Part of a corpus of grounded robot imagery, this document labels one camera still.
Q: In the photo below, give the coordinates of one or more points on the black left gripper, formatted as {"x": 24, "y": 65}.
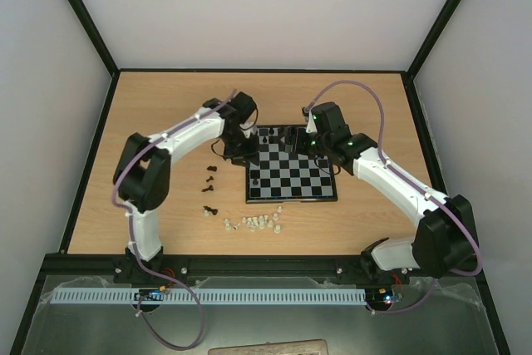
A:
{"x": 251, "y": 154}

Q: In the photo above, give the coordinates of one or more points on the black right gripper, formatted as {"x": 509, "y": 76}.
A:
{"x": 296, "y": 139}

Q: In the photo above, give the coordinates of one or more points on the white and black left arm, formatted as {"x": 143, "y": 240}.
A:
{"x": 141, "y": 181}

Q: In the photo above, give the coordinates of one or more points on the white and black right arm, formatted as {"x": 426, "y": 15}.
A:
{"x": 442, "y": 242}

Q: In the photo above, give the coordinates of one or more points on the white chess pieces cluster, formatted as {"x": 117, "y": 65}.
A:
{"x": 261, "y": 221}

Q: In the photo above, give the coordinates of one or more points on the small circuit board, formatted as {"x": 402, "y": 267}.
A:
{"x": 388, "y": 295}

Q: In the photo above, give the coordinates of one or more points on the black and grey chessboard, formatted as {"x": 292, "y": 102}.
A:
{"x": 288, "y": 177}

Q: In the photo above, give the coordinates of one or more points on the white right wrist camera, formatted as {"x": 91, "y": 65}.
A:
{"x": 310, "y": 119}

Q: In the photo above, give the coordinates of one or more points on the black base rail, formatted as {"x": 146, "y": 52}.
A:
{"x": 190, "y": 269}

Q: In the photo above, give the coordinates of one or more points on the light blue cable duct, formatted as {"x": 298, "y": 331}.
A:
{"x": 211, "y": 296}

